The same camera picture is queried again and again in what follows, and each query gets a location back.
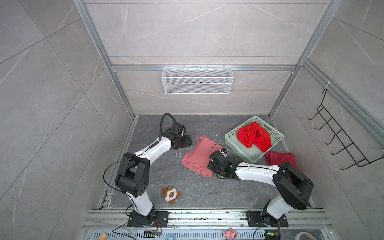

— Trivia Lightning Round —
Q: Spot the pink t shirt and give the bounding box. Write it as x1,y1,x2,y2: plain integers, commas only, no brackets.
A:
182,135,223,178

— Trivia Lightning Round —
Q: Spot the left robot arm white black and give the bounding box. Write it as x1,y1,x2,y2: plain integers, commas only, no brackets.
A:
115,135,193,227

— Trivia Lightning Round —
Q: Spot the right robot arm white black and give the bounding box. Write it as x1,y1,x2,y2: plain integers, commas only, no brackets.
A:
208,149,314,226

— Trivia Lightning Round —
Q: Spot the light green plastic basket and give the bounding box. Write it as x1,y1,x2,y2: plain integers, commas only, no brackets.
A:
225,116,285,164

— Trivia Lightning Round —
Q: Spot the bright red t shirt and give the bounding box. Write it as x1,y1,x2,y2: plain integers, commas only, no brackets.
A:
237,122,272,152

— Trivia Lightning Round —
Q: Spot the dark red folded t shirt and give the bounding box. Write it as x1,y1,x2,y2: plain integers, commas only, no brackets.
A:
265,152,299,169

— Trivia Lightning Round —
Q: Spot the brown white plush toy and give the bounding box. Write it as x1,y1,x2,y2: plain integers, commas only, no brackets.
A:
162,186,181,205

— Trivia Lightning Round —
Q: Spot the pink plush toy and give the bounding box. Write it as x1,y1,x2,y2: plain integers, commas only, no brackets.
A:
223,228,238,240

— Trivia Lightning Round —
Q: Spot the small wooden block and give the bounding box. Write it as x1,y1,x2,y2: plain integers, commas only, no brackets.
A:
98,232,109,240

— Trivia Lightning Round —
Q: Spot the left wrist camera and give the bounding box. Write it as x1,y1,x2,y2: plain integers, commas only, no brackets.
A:
170,122,186,136

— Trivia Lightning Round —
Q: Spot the black corrugated cable hose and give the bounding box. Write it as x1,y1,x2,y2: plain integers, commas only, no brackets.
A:
158,112,177,142

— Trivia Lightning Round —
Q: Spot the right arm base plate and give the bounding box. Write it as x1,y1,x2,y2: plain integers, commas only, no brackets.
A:
246,211,289,227

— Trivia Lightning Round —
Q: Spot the white wire mesh shelf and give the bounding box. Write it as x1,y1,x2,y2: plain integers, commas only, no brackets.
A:
162,67,234,95

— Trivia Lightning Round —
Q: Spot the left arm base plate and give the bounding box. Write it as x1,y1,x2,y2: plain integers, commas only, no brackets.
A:
127,211,169,228

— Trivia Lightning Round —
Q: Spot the black wire hook rack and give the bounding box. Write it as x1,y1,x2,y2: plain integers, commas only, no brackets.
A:
308,89,384,170

